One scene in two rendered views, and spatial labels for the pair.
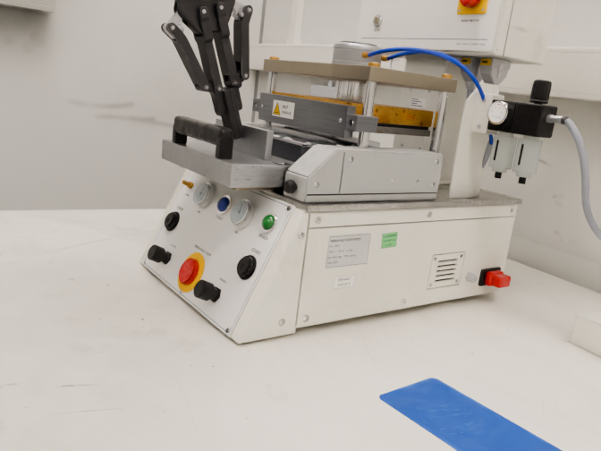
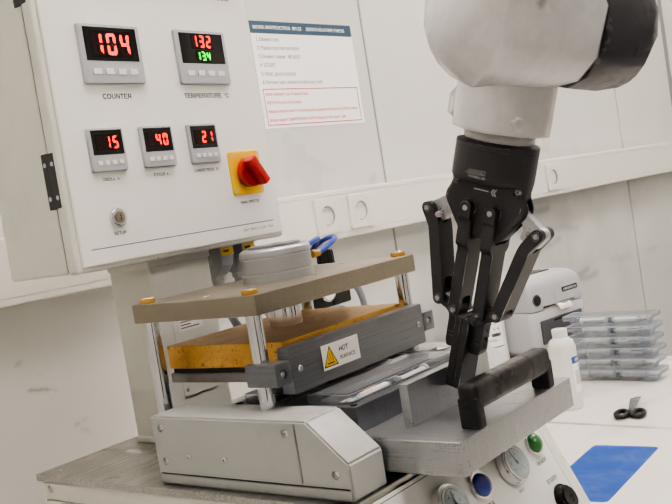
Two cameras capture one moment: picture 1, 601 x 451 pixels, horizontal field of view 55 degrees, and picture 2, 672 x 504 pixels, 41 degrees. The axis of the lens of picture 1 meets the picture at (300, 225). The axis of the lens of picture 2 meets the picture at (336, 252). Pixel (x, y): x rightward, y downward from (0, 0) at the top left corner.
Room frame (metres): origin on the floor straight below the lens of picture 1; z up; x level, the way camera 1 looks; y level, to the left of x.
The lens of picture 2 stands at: (1.14, 0.93, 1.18)
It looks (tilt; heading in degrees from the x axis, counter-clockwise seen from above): 3 degrees down; 256
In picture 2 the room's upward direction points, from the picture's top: 9 degrees counter-clockwise
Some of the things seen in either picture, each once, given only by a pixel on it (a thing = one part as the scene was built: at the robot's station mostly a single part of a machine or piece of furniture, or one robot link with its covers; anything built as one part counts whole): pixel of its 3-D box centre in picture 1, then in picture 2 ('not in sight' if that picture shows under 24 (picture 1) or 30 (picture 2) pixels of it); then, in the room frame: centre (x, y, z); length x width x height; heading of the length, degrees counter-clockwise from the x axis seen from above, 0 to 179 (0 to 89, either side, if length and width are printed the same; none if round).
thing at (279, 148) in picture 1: (307, 146); (352, 391); (0.92, 0.00, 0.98); 0.20 x 0.17 x 0.03; 37
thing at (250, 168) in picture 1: (281, 152); (390, 403); (0.89, 0.04, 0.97); 0.30 x 0.22 x 0.08; 127
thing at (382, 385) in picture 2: (285, 138); (384, 382); (0.89, 0.04, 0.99); 0.18 x 0.06 x 0.02; 37
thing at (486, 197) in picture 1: (355, 181); (283, 439); (0.99, -0.08, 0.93); 0.46 x 0.35 x 0.01; 127
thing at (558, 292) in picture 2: not in sight; (517, 311); (0.29, -0.94, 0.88); 0.25 x 0.20 x 0.17; 117
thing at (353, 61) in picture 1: (376, 88); (274, 299); (0.97, -0.09, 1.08); 0.31 x 0.24 x 0.13; 37
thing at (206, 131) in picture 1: (200, 136); (507, 385); (0.81, 0.15, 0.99); 0.15 x 0.02 x 0.04; 37
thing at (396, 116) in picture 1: (354, 97); (291, 315); (0.96, -0.06, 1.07); 0.22 x 0.17 x 0.10; 37
